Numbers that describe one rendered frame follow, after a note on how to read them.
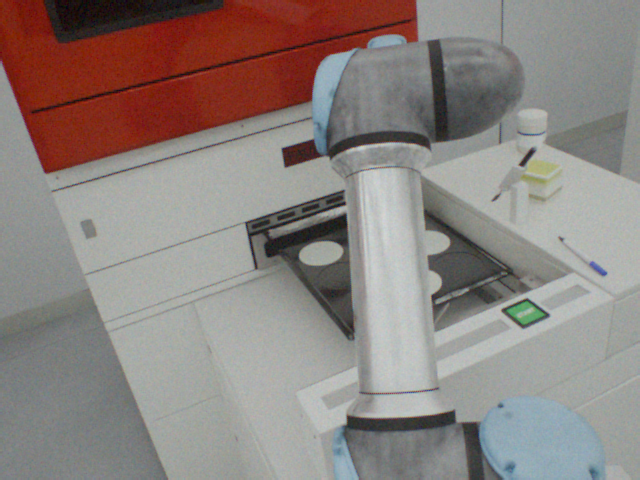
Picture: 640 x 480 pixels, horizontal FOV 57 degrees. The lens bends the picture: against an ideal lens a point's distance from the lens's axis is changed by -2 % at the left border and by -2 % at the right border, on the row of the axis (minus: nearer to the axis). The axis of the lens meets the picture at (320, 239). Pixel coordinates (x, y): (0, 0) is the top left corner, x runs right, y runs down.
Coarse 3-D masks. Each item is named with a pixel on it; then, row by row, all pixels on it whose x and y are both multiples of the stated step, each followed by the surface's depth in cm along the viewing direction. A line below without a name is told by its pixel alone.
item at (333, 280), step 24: (312, 240) 140; (336, 240) 138; (456, 240) 132; (336, 264) 130; (432, 264) 125; (456, 264) 124; (480, 264) 123; (336, 288) 122; (456, 288) 117; (336, 312) 115
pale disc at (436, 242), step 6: (426, 234) 135; (432, 234) 135; (438, 234) 135; (444, 234) 134; (426, 240) 133; (432, 240) 133; (438, 240) 133; (444, 240) 132; (426, 246) 131; (432, 246) 131; (438, 246) 131; (444, 246) 130; (432, 252) 129; (438, 252) 129
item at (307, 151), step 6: (306, 144) 133; (312, 144) 134; (288, 150) 132; (294, 150) 133; (300, 150) 133; (306, 150) 134; (312, 150) 134; (288, 156) 133; (294, 156) 133; (300, 156) 134; (306, 156) 134; (312, 156) 135; (318, 156) 136; (288, 162) 133; (294, 162) 134
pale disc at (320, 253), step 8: (304, 248) 137; (312, 248) 137; (320, 248) 136; (328, 248) 136; (336, 248) 135; (304, 256) 134; (312, 256) 134; (320, 256) 133; (328, 256) 133; (336, 256) 132; (312, 264) 131; (320, 264) 131
